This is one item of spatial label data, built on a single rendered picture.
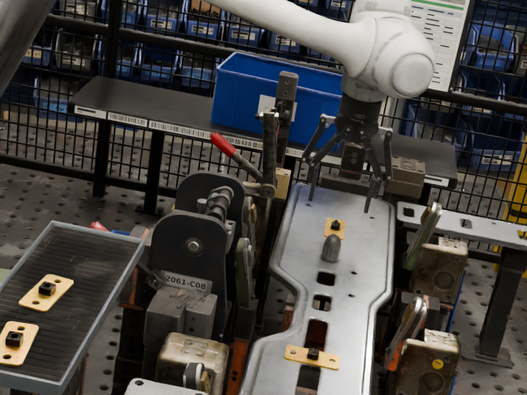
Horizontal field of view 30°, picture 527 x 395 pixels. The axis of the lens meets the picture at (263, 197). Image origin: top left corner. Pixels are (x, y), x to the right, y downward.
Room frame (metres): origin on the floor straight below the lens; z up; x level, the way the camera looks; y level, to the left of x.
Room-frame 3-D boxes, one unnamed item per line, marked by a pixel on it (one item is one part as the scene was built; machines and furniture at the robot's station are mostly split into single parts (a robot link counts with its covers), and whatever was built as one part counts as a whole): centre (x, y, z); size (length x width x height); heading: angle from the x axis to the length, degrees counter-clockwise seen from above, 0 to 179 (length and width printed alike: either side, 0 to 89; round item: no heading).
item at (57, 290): (1.06, 0.25, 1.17); 0.08 x 0.04 x 0.01; 169
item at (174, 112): (2.18, 0.02, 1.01); 0.90 x 0.22 x 0.03; 86
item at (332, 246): (1.60, -0.14, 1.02); 0.03 x 0.03 x 0.07
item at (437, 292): (1.66, -0.35, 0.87); 0.12 x 0.09 x 0.35; 86
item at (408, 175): (1.99, -0.30, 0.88); 0.08 x 0.08 x 0.36; 86
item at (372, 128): (1.73, -0.15, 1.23); 0.08 x 0.07 x 0.09; 86
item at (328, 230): (1.73, -0.15, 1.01); 0.08 x 0.04 x 0.01; 176
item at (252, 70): (2.17, -0.01, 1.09); 0.30 x 0.17 x 0.13; 80
